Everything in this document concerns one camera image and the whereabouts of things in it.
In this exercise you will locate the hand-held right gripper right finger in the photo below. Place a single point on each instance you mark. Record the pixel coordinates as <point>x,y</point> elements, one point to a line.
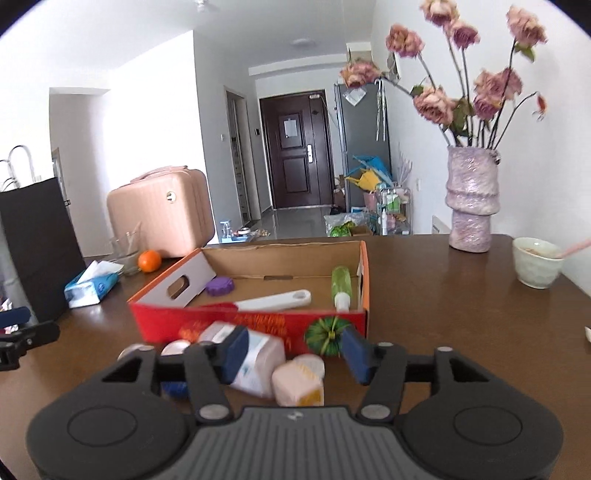
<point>358,360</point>

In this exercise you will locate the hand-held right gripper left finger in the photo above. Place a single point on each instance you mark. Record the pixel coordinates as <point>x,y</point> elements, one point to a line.
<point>236,349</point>

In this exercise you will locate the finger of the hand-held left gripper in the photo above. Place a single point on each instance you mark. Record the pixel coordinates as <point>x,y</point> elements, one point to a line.
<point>27,338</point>

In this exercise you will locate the red cardboard box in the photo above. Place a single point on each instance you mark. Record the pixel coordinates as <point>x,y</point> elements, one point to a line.
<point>258,323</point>

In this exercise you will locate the green striped ball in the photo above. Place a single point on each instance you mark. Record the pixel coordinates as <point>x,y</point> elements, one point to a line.
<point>323,337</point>

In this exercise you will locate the purple round lid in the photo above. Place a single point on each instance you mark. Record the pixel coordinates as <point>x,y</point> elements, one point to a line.
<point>219,286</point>

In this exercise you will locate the blue small object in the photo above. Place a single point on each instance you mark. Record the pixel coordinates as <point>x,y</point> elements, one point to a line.
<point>174,390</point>

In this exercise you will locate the green spray bottle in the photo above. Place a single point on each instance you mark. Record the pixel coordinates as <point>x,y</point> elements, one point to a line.
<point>341,287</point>

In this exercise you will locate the blue tissue pack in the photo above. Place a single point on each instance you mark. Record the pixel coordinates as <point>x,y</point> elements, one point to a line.
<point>91,286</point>

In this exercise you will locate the black paper bag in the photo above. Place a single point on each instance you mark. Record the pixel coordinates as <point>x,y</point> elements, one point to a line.
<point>39,249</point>

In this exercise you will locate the pet feeding bowls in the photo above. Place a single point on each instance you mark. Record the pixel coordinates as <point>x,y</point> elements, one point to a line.
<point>235,233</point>

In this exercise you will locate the orange fruit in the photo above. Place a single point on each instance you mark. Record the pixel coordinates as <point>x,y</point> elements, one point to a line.
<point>149,261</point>

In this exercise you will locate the glass with sticks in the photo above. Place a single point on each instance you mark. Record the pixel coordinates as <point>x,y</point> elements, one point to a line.
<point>124,251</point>

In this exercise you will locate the plastic bag of greens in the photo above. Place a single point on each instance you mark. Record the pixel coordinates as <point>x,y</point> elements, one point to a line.
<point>344,226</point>

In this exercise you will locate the pink suitcase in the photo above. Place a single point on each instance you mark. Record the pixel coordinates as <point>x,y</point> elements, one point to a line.
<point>161,212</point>

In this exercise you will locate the clear rolling cart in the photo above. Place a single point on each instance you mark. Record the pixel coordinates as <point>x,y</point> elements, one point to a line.
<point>395,207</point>

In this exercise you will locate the blue and yellow folded toy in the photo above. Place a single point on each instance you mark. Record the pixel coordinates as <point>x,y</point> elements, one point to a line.
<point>369,173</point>

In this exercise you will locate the pink textured vase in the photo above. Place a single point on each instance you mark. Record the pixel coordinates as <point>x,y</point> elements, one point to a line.
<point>472,198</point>

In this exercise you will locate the white ceramic bowl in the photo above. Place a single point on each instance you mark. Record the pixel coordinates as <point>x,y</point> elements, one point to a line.
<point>535,263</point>

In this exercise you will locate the dark brown entrance door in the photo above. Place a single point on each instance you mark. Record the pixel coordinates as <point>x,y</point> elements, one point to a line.
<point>295,147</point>

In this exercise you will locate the grey refrigerator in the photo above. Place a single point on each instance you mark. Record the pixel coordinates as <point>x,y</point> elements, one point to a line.
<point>362,138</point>

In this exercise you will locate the pink spoon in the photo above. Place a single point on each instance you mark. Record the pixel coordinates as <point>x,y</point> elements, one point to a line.
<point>575,249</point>

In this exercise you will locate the dried pink roses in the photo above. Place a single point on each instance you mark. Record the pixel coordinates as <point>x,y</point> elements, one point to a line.
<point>461,92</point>

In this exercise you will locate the metal chair frame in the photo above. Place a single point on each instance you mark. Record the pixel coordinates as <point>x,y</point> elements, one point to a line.
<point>18,164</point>

